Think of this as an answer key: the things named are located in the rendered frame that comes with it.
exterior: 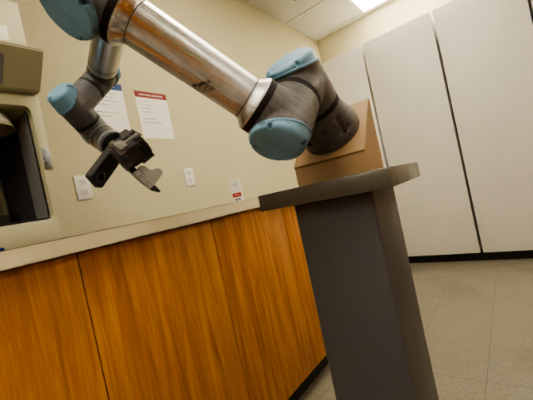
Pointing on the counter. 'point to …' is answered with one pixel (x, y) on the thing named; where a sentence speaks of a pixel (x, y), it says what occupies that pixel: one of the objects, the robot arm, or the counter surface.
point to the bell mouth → (5, 125)
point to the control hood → (21, 67)
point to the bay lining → (24, 171)
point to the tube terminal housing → (12, 237)
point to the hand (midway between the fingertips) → (142, 172)
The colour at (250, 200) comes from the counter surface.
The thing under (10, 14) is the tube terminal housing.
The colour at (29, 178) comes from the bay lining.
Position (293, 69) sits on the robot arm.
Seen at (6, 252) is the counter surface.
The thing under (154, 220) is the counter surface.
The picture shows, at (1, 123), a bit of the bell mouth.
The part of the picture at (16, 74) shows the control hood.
